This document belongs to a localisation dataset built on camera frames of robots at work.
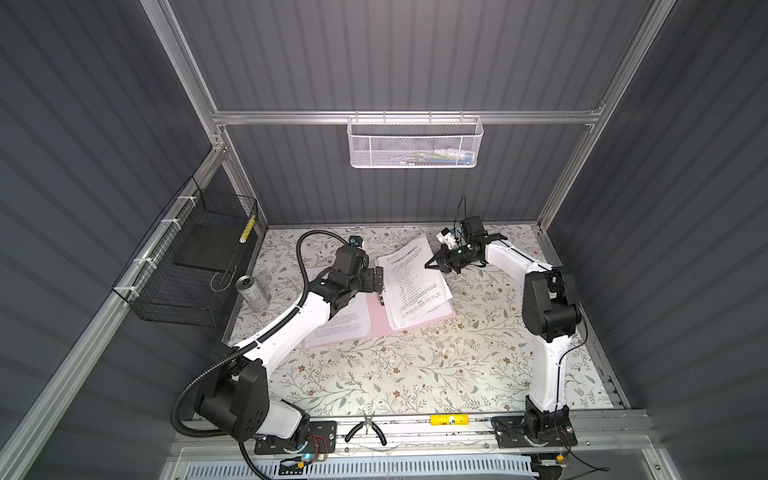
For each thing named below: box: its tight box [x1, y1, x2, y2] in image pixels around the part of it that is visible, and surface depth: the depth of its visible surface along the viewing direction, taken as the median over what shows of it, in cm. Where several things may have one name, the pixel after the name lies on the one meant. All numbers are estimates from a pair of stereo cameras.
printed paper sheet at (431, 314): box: [393, 298, 455, 331], surface depth 92 cm
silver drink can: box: [235, 275, 270, 314], surface depth 89 cm
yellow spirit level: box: [430, 414, 469, 426], surface depth 77 cm
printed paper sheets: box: [376, 233, 454, 331], surface depth 97 cm
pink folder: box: [304, 292, 457, 350], surface depth 93 cm
